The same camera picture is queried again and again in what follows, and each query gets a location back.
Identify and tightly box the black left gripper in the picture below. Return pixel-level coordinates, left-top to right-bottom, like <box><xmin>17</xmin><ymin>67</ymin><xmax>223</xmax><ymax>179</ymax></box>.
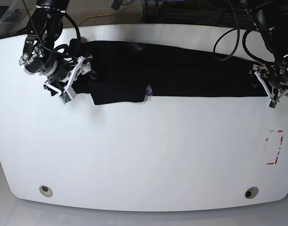
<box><xmin>267</xmin><ymin>68</ymin><xmax>288</xmax><ymax>94</ymax></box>

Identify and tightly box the yellow cable on floor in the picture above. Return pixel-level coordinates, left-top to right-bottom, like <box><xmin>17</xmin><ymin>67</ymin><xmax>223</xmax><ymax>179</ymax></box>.
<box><xmin>78</xmin><ymin>9</ymin><xmax>116</xmax><ymax>26</ymax></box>

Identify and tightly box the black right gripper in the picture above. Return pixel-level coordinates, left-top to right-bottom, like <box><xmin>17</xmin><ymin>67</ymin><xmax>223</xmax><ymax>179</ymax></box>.
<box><xmin>49</xmin><ymin>60</ymin><xmax>98</xmax><ymax>81</ymax></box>

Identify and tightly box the red tape rectangle marking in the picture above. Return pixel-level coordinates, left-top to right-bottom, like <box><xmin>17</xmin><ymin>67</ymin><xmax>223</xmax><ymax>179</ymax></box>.
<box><xmin>264</xmin><ymin>130</ymin><xmax>284</xmax><ymax>165</ymax></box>

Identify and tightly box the left table grommet hole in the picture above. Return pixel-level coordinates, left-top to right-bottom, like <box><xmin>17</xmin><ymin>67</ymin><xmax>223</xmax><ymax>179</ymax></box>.
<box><xmin>39</xmin><ymin>186</ymin><xmax>53</xmax><ymax>197</ymax></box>

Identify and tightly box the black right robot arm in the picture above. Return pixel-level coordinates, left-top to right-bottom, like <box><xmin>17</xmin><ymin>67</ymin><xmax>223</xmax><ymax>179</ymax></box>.
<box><xmin>19</xmin><ymin>0</ymin><xmax>92</xmax><ymax>82</ymax></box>

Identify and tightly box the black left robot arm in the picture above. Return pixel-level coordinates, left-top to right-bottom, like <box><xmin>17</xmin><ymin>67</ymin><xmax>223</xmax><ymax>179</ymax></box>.
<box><xmin>242</xmin><ymin>0</ymin><xmax>288</xmax><ymax>95</ymax></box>

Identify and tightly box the black T-shirt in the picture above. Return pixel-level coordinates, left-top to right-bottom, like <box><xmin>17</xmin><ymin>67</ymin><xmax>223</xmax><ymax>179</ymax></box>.
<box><xmin>72</xmin><ymin>41</ymin><xmax>266</xmax><ymax>105</ymax></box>

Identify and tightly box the right table grommet hole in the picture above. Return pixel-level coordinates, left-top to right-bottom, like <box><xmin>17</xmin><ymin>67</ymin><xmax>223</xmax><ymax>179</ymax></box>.
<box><xmin>244</xmin><ymin>187</ymin><xmax>259</xmax><ymax>199</ymax></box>

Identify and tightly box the table grommet hole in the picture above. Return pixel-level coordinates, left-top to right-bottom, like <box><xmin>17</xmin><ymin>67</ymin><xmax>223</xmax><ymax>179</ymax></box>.
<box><xmin>244</xmin><ymin>187</ymin><xmax>259</xmax><ymax>199</ymax></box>
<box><xmin>39</xmin><ymin>186</ymin><xmax>53</xmax><ymax>197</ymax></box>

